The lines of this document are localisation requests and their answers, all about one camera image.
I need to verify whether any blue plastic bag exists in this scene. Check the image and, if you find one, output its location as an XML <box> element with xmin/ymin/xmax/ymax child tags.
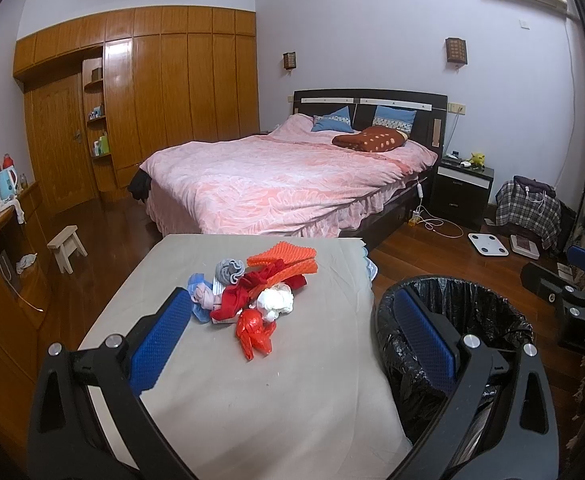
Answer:
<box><xmin>186</xmin><ymin>273</ymin><xmax>214</xmax><ymax>324</ymax></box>

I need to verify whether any red plastic bag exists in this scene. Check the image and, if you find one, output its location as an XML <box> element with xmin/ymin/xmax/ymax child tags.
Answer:
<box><xmin>235</xmin><ymin>309</ymin><xmax>276</xmax><ymax>361</ymax></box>

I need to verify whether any white tissue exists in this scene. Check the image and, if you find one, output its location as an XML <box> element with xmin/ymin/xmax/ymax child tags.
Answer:
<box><xmin>254</xmin><ymin>283</ymin><xmax>294</xmax><ymax>323</ymax></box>

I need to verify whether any pink face mask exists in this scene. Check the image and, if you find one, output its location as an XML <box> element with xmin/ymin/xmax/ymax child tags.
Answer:
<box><xmin>193</xmin><ymin>282</ymin><xmax>222</xmax><ymax>312</ymax></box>

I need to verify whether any black lined trash bin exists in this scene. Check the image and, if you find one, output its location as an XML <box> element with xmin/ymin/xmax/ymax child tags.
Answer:
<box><xmin>373</xmin><ymin>275</ymin><xmax>534</xmax><ymax>442</ymax></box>

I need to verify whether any plaid bag on chair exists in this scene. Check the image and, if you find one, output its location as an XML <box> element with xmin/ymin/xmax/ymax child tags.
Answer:
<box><xmin>495</xmin><ymin>176</ymin><xmax>561</xmax><ymax>249</ymax></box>

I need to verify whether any white bathroom scale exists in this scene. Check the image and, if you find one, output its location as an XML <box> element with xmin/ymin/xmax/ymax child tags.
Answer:
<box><xmin>468</xmin><ymin>233</ymin><xmax>509</xmax><ymax>257</ymax></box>

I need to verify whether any black white nightstand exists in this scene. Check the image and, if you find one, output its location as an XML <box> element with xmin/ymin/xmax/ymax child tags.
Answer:
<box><xmin>429</xmin><ymin>157</ymin><xmax>494</xmax><ymax>230</ymax></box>

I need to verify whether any yellow plush toy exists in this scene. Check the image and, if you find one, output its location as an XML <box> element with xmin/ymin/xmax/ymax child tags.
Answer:
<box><xmin>470</xmin><ymin>153</ymin><xmax>485</xmax><ymax>168</ymax></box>

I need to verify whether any wooden sideboard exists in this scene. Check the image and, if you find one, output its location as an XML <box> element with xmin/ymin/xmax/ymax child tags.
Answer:
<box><xmin>0</xmin><ymin>183</ymin><xmax>52</xmax><ymax>448</ymax></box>

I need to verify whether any white mask on sideboard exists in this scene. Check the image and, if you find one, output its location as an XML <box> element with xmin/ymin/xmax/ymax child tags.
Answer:
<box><xmin>16</xmin><ymin>254</ymin><xmax>38</xmax><ymax>275</ymax></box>

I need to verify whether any small white wooden stool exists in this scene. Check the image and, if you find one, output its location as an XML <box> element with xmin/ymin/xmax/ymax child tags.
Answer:
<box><xmin>47</xmin><ymin>226</ymin><xmax>88</xmax><ymax>274</ymax></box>

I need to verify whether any black wooden headboard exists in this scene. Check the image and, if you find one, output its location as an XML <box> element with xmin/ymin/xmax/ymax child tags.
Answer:
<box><xmin>292</xmin><ymin>89</ymin><xmax>447</xmax><ymax>158</ymax></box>

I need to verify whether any red cloth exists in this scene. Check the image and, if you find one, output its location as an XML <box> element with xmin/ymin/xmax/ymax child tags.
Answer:
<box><xmin>211</xmin><ymin>260</ymin><xmax>317</xmax><ymax>322</ymax></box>

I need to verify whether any right blue pillow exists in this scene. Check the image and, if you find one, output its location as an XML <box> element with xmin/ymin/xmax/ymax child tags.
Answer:
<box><xmin>373</xmin><ymin>106</ymin><xmax>417</xmax><ymax>136</ymax></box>

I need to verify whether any blue pillow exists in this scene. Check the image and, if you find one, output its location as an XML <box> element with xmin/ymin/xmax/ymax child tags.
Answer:
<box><xmin>373</xmin><ymin>106</ymin><xmax>417</xmax><ymax>136</ymax></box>
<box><xmin>312</xmin><ymin>106</ymin><xmax>354</xmax><ymax>133</ymax></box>

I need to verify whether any grey rolled sock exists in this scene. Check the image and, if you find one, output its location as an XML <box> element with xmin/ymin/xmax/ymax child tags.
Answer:
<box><xmin>215</xmin><ymin>258</ymin><xmax>246</xmax><ymax>286</ymax></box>

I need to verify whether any dark red patterned cushion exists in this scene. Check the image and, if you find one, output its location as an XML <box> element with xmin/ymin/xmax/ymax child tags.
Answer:
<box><xmin>331</xmin><ymin>126</ymin><xmax>408</xmax><ymax>153</ymax></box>

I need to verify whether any black clothing at bed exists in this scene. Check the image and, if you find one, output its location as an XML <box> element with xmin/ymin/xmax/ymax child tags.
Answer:
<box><xmin>126</xmin><ymin>169</ymin><xmax>152</xmax><ymax>203</ymax></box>

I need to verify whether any light blue electric kettle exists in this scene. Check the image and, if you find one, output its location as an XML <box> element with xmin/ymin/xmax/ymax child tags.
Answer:
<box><xmin>0</xmin><ymin>166</ymin><xmax>18</xmax><ymax>200</ymax></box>

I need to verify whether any orange knitted cloth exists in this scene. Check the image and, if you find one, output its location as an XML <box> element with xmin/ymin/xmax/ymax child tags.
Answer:
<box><xmin>246</xmin><ymin>242</ymin><xmax>318</xmax><ymax>287</ymax></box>

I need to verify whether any left blue pillow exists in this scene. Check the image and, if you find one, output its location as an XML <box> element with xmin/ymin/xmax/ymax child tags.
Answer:
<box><xmin>312</xmin><ymin>106</ymin><xmax>354</xmax><ymax>133</ymax></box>

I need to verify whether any bed with pink duvet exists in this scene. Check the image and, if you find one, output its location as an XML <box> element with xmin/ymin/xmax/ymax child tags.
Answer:
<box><xmin>140</xmin><ymin>114</ymin><xmax>437</xmax><ymax>237</ymax></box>

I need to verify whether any wooden wardrobe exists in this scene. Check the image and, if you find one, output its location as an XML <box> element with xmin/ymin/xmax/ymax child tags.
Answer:
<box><xmin>12</xmin><ymin>6</ymin><xmax>259</xmax><ymax>214</ymax></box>

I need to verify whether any white cable on floor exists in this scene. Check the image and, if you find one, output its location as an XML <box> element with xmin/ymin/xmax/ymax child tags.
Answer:
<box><xmin>411</xmin><ymin>179</ymin><xmax>466</xmax><ymax>240</ymax></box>

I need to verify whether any white charging cable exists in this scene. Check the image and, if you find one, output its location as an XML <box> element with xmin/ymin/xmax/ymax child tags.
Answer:
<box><xmin>0</xmin><ymin>216</ymin><xmax>45</xmax><ymax>313</ymax></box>

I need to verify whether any right wall lamp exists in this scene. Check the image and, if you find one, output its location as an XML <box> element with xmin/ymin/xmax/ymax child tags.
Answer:
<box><xmin>445</xmin><ymin>37</ymin><xmax>468</xmax><ymax>66</ymax></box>

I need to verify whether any wall lamp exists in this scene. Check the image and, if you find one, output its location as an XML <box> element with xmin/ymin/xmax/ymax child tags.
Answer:
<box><xmin>283</xmin><ymin>52</ymin><xmax>297</xmax><ymax>70</ymax></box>
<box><xmin>445</xmin><ymin>37</ymin><xmax>468</xmax><ymax>66</ymax></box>

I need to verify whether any left wall lamp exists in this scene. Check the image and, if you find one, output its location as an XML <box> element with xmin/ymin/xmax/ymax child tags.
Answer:
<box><xmin>283</xmin><ymin>52</ymin><xmax>297</xmax><ymax>70</ymax></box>

